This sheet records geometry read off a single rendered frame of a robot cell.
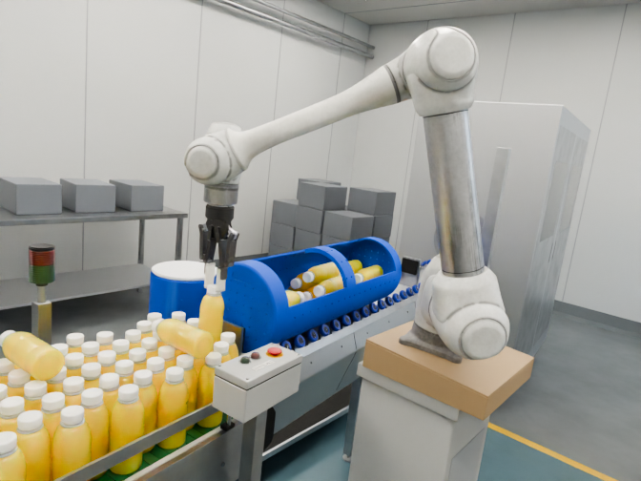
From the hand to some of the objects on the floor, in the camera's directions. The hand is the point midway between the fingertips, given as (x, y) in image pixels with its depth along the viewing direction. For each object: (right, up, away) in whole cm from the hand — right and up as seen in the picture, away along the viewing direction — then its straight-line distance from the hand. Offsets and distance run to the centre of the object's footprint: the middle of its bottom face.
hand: (215, 277), depth 133 cm
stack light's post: (-61, -114, +22) cm, 131 cm away
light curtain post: (+101, -110, +140) cm, 204 cm away
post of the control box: (+2, -125, +2) cm, 125 cm away
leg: (+43, -106, +125) cm, 169 cm away
